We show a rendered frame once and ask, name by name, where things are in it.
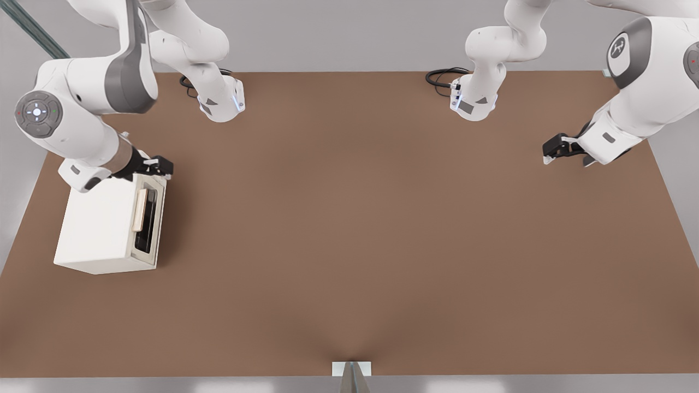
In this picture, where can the white oven door dark window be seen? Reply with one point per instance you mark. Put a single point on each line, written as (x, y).
(157, 218)

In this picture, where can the white oven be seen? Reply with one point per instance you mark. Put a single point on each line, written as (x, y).
(95, 229)

